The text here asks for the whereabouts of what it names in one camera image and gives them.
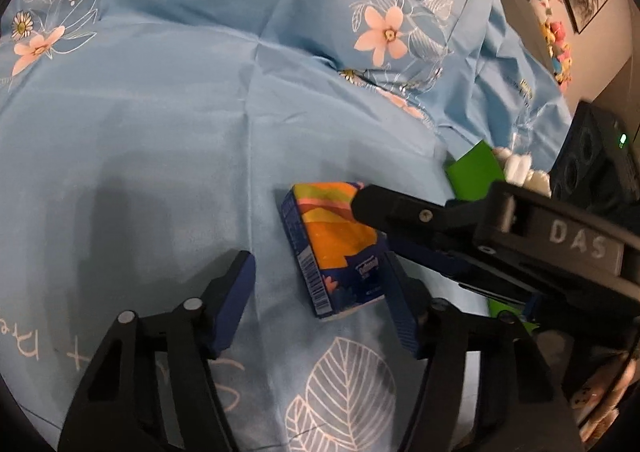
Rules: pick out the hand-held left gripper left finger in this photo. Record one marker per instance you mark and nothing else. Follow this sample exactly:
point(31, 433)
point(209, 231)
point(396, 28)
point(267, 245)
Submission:
point(235, 302)

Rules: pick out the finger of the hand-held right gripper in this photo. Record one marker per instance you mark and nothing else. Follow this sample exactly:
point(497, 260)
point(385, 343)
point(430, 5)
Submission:
point(400, 212)

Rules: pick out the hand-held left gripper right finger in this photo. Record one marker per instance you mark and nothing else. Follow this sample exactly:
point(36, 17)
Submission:
point(400, 302)

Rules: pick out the blue and orange tissue pack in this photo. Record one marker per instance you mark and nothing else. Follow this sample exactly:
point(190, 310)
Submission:
point(340, 252)

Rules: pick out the green box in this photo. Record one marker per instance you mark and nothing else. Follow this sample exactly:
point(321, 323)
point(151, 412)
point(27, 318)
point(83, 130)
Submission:
point(475, 172)

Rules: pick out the person's right hand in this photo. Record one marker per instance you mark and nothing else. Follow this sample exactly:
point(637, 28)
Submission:
point(602, 392)

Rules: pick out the white cotton pieces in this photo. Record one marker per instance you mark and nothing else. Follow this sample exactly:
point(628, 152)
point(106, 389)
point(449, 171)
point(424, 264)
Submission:
point(517, 167)

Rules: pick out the blue floral bed sheet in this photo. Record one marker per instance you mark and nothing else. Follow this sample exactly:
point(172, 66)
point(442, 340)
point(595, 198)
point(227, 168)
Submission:
point(150, 132)

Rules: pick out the colourful toys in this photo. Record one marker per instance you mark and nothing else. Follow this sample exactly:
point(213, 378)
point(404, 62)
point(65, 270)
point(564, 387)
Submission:
point(555, 32)

